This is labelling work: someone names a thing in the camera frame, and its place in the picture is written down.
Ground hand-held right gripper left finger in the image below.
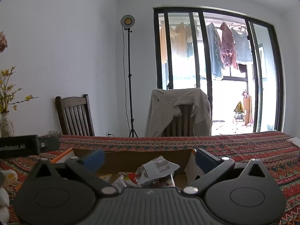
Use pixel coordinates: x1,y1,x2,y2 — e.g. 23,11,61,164
29,149,120,196

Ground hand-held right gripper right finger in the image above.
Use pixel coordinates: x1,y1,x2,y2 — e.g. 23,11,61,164
183,148,271,196

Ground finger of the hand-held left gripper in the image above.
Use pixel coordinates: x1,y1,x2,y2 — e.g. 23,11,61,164
37,136,60,155

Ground pile of mixed snack packets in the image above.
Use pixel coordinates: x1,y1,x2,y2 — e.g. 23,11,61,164
98,172,185,188

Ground orange cardboard box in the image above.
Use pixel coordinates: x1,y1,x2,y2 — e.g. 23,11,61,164
15,147,205,190

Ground speckled ceramic vase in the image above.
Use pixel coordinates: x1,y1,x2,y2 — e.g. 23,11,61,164
0,112,14,138

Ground dark wooden chair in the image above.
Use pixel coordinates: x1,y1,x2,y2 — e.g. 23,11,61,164
164,104,195,137
55,94,95,137

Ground yellow flower branches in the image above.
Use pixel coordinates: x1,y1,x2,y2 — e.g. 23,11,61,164
0,66,39,113

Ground wooden balcony cabinet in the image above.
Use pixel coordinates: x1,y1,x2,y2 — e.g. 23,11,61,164
242,96,254,127

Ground beige jacket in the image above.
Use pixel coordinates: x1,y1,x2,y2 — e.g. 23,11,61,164
144,88,212,137

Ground black framed sliding glass door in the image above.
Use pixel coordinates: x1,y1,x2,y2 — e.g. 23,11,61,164
153,7,284,135

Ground purple tissue pack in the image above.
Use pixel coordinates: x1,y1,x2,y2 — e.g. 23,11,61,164
287,136,300,160

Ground pink artificial flowers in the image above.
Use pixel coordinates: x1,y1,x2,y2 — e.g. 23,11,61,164
0,31,8,53

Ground row of hanging clothes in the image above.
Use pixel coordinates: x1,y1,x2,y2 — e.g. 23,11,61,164
159,21,254,79

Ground studio light on black stand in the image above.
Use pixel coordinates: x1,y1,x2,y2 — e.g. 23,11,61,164
121,14,139,137

